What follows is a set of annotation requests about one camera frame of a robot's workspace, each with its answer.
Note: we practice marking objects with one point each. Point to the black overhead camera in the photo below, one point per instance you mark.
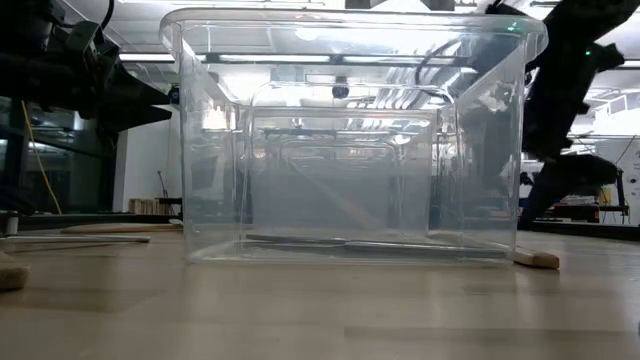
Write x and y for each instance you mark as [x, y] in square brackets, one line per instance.
[340, 91]

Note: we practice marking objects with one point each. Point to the black aluminium table frame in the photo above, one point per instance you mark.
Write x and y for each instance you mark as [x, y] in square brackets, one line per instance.
[100, 218]

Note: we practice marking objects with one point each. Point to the wooden crate stack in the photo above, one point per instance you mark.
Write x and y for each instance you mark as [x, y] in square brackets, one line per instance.
[150, 206]

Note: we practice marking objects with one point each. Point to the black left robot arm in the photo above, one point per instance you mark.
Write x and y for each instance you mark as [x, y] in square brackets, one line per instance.
[25, 60]

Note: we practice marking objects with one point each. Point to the wooden salad fork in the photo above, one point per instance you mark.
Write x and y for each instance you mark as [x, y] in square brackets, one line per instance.
[537, 258]

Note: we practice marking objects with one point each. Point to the wooden spoon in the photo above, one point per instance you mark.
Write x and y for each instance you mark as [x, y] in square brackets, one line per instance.
[11, 275]

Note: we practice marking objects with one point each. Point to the ceiling light strip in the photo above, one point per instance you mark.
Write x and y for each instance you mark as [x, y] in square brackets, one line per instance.
[147, 57]

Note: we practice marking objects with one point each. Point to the long wooden turner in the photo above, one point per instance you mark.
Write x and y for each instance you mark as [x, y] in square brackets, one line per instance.
[330, 192]

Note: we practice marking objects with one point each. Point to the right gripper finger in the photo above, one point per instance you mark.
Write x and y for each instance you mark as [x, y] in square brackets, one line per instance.
[536, 207]

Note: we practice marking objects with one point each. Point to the wooden slotted spatula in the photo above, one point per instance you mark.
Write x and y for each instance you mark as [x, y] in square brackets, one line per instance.
[120, 228]

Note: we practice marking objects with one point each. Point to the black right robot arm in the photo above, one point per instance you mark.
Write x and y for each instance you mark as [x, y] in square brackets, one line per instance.
[565, 90]

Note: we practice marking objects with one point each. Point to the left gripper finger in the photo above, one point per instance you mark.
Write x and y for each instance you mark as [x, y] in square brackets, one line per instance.
[140, 92]
[130, 117]

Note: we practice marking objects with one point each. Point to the small white cylinder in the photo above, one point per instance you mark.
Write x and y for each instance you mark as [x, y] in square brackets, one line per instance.
[12, 225]

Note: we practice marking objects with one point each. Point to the steel table knife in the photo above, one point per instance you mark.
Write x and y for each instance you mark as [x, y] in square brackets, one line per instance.
[75, 239]
[295, 239]
[425, 250]

